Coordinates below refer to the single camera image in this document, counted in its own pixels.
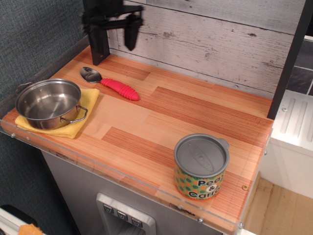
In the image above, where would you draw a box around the peas and carrots can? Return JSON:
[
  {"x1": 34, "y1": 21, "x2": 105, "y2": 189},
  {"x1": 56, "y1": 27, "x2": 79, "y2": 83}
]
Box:
[{"x1": 174, "y1": 133, "x2": 230, "y2": 200}]

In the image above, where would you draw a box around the stainless steel pot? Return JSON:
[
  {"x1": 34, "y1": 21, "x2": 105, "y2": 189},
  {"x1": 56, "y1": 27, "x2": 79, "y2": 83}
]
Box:
[{"x1": 15, "y1": 78, "x2": 89, "y2": 130}]

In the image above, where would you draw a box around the orange cloth at corner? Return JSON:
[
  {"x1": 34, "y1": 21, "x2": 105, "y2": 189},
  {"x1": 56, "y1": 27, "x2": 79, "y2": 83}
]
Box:
[{"x1": 18, "y1": 224, "x2": 44, "y2": 235}]

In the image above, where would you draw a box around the black shelf post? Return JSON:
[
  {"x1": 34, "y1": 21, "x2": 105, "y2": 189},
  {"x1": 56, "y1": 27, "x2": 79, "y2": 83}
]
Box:
[
  {"x1": 267, "y1": 0, "x2": 313, "y2": 120},
  {"x1": 82, "y1": 0, "x2": 111, "y2": 66}
]

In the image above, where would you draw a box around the silver toy fridge dispenser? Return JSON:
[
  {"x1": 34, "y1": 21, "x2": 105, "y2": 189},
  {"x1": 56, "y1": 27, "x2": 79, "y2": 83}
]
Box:
[{"x1": 96, "y1": 193, "x2": 157, "y2": 235}]

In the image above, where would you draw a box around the yellow rag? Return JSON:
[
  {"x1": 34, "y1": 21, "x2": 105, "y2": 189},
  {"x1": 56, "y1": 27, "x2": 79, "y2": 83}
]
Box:
[{"x1": 15, "y1": 88, "x2": 100, "y2": 140}]

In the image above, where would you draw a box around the white toy sink unit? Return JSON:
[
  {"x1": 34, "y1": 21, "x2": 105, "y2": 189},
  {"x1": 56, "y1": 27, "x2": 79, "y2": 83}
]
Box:
[{"x1": 258, "y1": 35, "x2": 313, "y2": 199}]

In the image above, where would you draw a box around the black right shelf post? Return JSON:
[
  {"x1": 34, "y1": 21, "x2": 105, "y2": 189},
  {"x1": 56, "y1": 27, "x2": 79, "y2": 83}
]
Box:
[{"x1": 267, "y1": 0, "x2": 313, "y2": 120}]

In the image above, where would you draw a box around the red handled metal spoon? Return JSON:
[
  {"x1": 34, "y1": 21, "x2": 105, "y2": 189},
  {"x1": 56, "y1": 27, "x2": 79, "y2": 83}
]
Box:
[{"x1": 80, "y1": 67, "x2": 139, "y2": 101}]

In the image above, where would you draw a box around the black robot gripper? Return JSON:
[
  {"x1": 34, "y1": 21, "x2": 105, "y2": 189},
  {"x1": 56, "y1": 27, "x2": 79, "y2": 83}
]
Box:
[{"x1": 81, "y1": 0, "x2": 144, "y2": 51}]

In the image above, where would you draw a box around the black left shelf post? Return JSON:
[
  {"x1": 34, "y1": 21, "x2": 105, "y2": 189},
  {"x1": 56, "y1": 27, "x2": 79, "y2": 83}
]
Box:
[{"x1": 82, "y1": 0, "x2": 111, "y2": 66}]

